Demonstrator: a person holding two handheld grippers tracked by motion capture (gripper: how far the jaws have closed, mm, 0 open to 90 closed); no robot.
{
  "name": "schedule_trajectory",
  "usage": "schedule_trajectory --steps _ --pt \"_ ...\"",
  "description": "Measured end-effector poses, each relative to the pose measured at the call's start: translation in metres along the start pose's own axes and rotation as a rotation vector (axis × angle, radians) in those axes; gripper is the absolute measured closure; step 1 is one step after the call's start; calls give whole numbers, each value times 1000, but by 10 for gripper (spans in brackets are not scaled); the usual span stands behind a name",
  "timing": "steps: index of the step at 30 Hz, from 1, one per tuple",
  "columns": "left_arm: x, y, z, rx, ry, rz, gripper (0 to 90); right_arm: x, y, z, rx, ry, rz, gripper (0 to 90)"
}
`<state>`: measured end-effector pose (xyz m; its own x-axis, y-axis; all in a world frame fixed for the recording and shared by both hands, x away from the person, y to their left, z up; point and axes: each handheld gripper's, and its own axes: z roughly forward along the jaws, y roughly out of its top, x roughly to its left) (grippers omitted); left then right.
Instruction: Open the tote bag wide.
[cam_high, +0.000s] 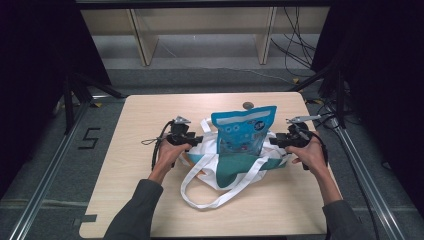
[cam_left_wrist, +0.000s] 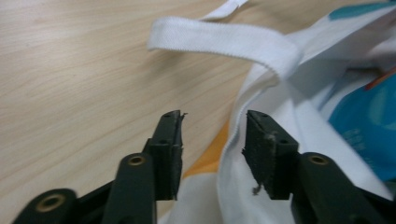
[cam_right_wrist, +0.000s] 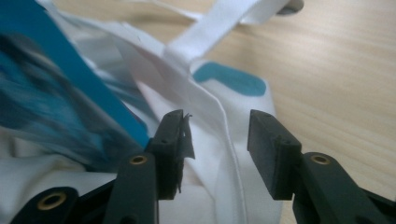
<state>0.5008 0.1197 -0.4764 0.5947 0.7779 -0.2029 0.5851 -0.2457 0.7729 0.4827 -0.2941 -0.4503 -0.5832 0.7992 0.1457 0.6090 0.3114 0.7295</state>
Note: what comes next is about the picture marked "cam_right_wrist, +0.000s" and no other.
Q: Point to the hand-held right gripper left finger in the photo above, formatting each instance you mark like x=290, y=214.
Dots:
x=169, y=155

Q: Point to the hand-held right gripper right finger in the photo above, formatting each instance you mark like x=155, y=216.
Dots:
x=274, y=155

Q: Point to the white tote bag coloured blobs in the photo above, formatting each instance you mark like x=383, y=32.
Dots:
x=211, y=130

